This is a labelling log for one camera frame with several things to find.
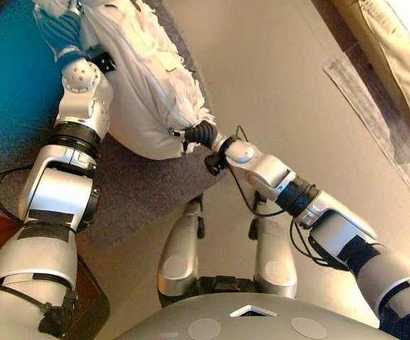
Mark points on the grey fabric armchair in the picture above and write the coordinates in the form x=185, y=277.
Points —
x=144, y=191

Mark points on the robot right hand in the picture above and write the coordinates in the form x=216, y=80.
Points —
x=204, y=134

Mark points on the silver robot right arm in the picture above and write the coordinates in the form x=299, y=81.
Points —
x=332, y=226

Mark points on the grey patterned rug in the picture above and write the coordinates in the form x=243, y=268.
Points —
x=385, y=124

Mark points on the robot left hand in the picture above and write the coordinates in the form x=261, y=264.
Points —
x=63, y=28

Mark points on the cream sofa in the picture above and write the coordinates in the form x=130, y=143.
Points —
x=403, y=63

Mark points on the silver robot left leg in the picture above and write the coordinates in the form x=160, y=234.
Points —
x=180, y=255

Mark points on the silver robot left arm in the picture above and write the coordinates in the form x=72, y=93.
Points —
x=56, y=195

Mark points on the white fringed cushion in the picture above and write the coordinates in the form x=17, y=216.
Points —
x=134, y=88

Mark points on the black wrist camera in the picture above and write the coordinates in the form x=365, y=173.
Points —
x=104, y=62
x=214, y=163

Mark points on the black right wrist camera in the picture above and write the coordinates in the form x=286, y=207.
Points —
x=214, y=163

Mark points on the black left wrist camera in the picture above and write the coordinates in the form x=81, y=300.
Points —
x=104, y=62

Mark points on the silver robot torso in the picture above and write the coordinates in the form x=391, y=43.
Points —
x=261, y=318

